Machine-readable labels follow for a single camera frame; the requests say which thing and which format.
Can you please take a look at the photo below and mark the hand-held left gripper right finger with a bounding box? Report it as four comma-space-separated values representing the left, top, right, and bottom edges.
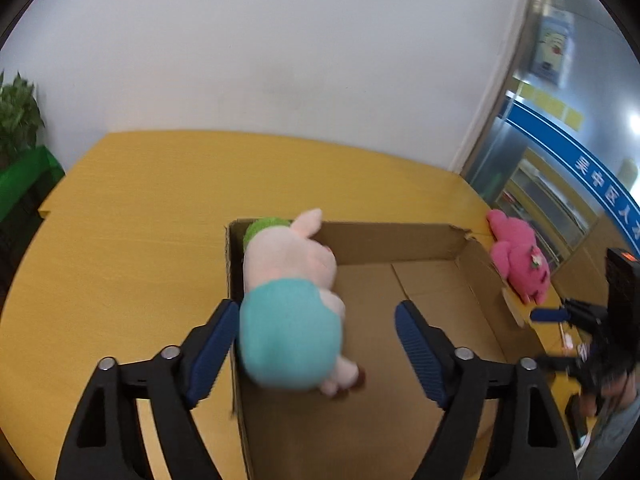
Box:
394, 299, 578, 480

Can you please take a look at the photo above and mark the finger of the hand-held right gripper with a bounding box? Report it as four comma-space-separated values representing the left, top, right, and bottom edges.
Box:
530, 299, 608, 333
536, 352, 592, 378

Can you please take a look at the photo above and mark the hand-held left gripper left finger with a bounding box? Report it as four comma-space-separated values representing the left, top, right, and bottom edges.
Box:
55, 298, 241, 480

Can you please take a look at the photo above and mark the cardboard box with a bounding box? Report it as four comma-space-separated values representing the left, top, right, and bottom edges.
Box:
224, 217, 556, 480

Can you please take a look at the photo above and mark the pig plush toy teal dress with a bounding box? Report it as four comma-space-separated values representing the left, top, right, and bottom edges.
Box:
237, 208, 367, 401

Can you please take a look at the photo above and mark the pink plush toy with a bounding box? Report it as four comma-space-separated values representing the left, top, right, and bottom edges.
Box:
486, 209, 552, 306

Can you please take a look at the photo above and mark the yellow shelf behind glass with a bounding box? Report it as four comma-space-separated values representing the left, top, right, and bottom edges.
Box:
500, 150, 601, 266

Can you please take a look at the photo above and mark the wooden desk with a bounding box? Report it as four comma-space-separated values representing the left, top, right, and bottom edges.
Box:
0, 130, 608, 480

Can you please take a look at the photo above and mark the blue banner on glass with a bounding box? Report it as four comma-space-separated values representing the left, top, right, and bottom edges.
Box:
505, 102, 640, 256

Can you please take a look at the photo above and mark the row of yellow sticky notes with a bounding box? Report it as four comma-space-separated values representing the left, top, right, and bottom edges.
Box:
515, 82, 586, 131

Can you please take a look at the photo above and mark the cartoon poster on glass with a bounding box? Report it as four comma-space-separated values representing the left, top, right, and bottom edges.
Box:
531, 12, 576, 83

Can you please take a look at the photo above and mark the green cloth side table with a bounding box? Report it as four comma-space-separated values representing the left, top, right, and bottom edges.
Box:
0, 146, 66, 223

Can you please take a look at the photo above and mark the potted green plant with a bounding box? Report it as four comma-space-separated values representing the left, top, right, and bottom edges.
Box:
0, 71, 46, 171

